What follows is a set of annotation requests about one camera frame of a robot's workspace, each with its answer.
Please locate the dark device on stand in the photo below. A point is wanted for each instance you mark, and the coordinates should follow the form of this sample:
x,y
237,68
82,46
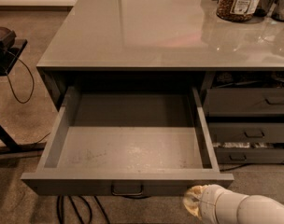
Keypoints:
x,y
7,40

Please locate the grey right middle drawer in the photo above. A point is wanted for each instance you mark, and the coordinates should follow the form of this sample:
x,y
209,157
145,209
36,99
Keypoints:
x,y
247,132

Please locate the clear jar of nuts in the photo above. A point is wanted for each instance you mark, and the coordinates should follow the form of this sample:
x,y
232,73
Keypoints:
x,y
236,10

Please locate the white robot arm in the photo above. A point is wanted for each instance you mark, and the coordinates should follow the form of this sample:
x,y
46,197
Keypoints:
x,y
214,204

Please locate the grey cabinet with glossy top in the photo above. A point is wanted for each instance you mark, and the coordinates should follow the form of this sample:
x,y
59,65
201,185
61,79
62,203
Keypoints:
x,y
122,36

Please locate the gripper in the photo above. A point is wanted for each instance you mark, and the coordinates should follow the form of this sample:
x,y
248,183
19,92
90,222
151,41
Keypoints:
x,y
209,201

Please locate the black side stand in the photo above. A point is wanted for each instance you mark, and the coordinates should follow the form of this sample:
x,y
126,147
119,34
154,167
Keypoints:
x,y
24,105

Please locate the grey right bottom drawer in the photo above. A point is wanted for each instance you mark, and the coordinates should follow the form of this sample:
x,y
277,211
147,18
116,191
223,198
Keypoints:
x,y
249,155

